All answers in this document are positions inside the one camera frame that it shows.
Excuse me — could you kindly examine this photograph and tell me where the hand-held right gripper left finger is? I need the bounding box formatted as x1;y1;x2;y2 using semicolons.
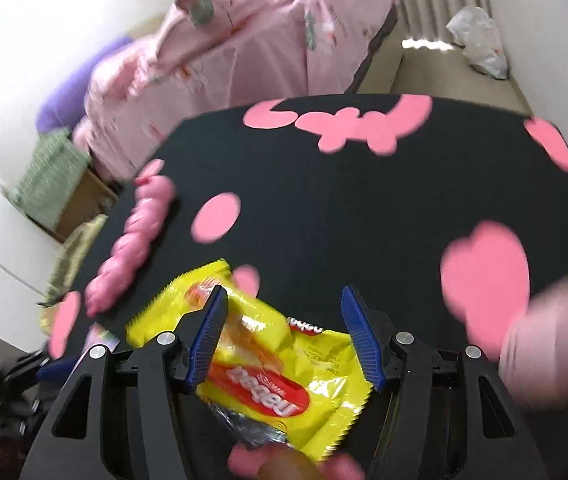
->
24;285;229;480

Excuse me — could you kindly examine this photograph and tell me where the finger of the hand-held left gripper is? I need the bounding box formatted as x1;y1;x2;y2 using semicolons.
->
34;355;85;387

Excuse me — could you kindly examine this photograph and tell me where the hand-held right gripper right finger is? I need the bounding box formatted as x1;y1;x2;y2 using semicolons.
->
340;285;547;480

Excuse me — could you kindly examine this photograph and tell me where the yellow snack wrapper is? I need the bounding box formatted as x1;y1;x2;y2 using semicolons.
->
124;258;376;464

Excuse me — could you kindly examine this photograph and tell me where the trash bin with yellow bag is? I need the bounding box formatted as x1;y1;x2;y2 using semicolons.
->
38;214;110;334

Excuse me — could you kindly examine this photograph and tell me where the pink caterpillar toy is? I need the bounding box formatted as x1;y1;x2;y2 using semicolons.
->
83;159;177;316

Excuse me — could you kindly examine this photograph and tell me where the wooden nightstand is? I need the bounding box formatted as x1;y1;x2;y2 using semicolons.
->
53;169;120;242

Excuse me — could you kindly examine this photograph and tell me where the pink plastic cup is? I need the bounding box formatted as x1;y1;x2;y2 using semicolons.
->
498;244;568;407

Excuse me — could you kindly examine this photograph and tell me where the green checked cloth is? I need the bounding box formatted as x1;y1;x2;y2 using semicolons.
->
11;127;93;231

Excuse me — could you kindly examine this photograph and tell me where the purple pillow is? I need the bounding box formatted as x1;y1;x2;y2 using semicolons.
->
33;34;135;134

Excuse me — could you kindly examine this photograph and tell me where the pink floral bed sheet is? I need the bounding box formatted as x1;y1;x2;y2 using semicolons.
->
73;0;401;182

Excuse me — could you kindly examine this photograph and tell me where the white plastic bag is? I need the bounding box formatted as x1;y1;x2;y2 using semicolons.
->
444;5;510;80

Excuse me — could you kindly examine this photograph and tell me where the pink floral duvet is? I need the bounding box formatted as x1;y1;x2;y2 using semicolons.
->
164;0;382;36

